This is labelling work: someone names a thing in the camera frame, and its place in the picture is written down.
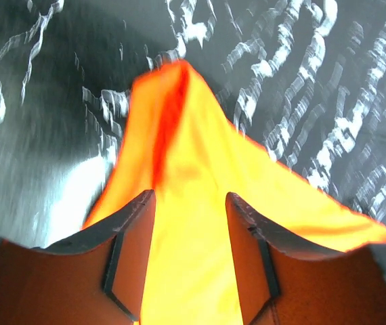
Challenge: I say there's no orange t shirt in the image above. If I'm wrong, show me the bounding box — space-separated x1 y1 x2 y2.
86 61 386 324

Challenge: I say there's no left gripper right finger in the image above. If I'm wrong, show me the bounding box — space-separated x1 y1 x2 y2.
226 193 386 325

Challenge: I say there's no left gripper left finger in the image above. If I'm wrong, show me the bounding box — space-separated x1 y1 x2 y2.
0 190 156 324

